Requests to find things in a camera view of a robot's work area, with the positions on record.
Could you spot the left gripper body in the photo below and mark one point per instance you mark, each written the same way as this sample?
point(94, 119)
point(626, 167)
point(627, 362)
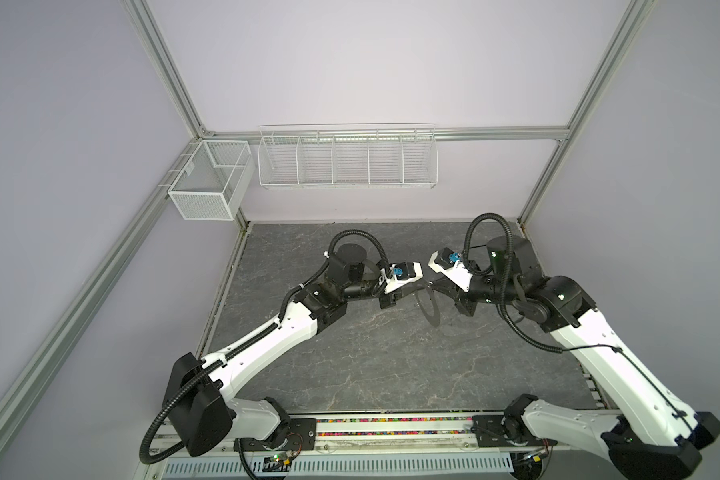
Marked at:
point(387, 300)

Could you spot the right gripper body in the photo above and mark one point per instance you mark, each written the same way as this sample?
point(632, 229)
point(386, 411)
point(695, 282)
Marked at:
point(477, 293)

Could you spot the grey perforated ring disc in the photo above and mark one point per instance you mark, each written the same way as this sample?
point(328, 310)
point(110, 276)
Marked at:
point(427, 304)

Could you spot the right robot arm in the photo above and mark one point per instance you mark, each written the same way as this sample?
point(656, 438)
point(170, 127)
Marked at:
point(652, 435)

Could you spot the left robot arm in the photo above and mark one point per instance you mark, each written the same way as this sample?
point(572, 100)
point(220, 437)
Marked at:
point(355, 264)

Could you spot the white mesh box basket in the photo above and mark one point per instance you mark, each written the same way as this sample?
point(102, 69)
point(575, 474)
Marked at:
point(213, 181)

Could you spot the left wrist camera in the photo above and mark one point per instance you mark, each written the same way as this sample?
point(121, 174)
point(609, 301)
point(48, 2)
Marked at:
point(402, 275)

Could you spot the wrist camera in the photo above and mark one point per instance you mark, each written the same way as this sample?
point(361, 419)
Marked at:
point(449, 263)
point(402, 275)

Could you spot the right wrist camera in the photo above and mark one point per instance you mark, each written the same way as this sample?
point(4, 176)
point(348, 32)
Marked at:
point(449, 263)

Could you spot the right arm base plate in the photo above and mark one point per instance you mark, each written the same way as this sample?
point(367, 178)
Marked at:
point(489, 431)

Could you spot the aluminium mounting rail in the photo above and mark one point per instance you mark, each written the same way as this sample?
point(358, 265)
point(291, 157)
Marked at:
point(396, 433)

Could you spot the white wire shelf basket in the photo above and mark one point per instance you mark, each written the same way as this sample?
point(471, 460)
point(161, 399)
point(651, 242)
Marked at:
point(360, 155)

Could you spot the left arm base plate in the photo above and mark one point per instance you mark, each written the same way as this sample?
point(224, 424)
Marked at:
point(296, 434)

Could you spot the white vented cable duct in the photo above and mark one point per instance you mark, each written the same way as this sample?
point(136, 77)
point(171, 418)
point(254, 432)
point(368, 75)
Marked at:
point(335, 465)

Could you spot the aluminium frame profile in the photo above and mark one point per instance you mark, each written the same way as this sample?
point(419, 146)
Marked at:
point(87, 127)

